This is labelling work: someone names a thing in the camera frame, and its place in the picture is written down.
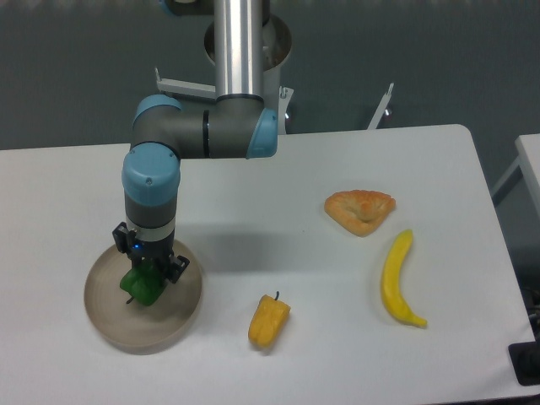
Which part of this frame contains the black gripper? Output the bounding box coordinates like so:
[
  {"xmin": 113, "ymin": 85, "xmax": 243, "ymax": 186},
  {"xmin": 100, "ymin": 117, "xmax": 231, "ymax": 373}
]
[{"xmin": 112, "ymin": 222, "xmax": 190, "ymax": 284}]

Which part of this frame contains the green bell pepper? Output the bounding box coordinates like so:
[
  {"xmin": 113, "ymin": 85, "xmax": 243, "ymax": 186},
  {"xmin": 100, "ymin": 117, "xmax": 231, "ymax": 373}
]
[{"xmin": 120, "ymin": 259, "xmax": 166, "ymax": 306}]

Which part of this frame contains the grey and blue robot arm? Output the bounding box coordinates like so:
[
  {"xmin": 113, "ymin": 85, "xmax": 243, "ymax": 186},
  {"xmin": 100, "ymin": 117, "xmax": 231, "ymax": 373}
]
[{"xmin": 112, "ymin": 1, "xmax": 278, "ymax": 283}]

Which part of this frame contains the beige round plate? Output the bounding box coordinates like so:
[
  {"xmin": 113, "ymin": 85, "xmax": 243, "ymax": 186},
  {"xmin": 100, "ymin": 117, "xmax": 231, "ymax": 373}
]
[{"xmin": 84, "ymin": 240, "xmax": 203, "ymax": 354}]

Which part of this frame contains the yellow bell pepper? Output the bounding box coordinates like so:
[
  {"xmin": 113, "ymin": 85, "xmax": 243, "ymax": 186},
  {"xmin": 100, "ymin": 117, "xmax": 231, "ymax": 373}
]
[{"xmin": 248, "ymin": 291, "xmax": 291, "ymax": 349}]

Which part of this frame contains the orange pastry bread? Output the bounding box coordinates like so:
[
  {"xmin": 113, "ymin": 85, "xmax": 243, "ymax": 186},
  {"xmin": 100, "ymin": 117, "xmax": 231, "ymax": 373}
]
[{"xmin": 324, "ymin": 190, "xmax": 396, "ymax": 237}]

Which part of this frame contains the yellow banana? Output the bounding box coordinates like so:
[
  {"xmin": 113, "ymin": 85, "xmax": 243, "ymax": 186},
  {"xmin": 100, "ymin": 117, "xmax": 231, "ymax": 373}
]
[{"xmin": 381, "ymin": 229, "xmax": 428, "ymax": 328}]

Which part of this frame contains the black box at table edge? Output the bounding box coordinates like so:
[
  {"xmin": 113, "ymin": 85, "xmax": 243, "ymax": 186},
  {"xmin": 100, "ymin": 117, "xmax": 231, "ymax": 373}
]
[{"xmin": 508, "ymin": 341, "xmax": 539, "ymax": 386}]

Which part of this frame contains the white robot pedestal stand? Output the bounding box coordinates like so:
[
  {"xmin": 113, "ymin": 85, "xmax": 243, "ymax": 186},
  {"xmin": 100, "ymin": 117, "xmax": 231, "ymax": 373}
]
[{"xmin": 154, "ymin": 14, "xmax": 394, "ymax": 135}]

